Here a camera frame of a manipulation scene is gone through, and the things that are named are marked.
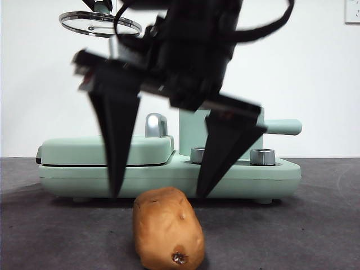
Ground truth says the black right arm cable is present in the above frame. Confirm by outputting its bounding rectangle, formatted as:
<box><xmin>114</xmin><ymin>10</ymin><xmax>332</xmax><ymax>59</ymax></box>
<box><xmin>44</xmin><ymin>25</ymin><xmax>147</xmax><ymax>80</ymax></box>
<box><xmin>233</xmin><ymin>0</ymin><xmax>295</xmax><ymax>44</ymax></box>
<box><xmin>113</xmin><ymin>0</ymin><xmax>147</xmax><ymax>43</ymax></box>

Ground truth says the mint green griddle lid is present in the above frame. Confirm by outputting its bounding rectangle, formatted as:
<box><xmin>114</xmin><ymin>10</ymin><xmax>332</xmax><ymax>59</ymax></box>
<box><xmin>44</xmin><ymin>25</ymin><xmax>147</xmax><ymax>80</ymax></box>
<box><xmin>36</xmin><ymin>134</ymin><xmax>176</xmax><ymax>167</ymax></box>

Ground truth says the glass lid with green knob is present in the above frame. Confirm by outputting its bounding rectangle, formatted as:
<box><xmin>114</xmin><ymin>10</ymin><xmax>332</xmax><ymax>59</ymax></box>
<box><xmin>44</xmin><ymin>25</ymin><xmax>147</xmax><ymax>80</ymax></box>
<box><xmin>58</xmin><ymin>0</ymin><xmax>142</xmax><ymax>38</ymax></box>

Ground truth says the mint green breakfast maker base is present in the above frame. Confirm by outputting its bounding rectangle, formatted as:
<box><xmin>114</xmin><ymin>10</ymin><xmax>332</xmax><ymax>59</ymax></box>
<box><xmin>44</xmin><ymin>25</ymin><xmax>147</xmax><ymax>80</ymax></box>
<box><xmin>38</xmin><ymin>150</ymin><xmax>302</xmax><ymax>204</ymax></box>

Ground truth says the brown potato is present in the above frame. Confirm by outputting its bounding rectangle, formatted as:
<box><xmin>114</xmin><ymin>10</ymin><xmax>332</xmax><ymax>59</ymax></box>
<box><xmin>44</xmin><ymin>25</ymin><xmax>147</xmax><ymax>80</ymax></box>
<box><xmin>132</xmin><ymin>187</ymin><xmax>205</xmax><ymax>270</ymax></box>

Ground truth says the mint green steamer pot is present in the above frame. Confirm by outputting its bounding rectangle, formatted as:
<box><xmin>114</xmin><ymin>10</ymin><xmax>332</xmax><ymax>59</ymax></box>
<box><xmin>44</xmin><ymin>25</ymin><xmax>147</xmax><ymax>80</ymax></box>
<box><xmin>179</xmin><ymin>108</ymin><xmax>303</xmax><ymax>158</ymax></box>

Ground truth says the white wall socket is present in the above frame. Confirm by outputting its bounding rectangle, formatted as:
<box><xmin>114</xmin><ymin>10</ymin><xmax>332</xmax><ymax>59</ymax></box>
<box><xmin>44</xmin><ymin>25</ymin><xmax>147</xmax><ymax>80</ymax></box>
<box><xmin>345</xmin><ymin>0</ymin><xmax>360</xmax><ymax>25</ymax></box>

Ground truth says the silver control knob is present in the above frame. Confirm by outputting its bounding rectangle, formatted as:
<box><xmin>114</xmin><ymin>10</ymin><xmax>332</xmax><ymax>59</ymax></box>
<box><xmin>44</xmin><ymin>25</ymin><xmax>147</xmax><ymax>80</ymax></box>
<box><xmin>190</xmin><ymin>147</ymin><xmax>206</xmax><ymax>164</ymax></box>
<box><xmin>249</xmin><ymin>148</ymin><xmax>276</xmax><ymax>166</ymax></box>

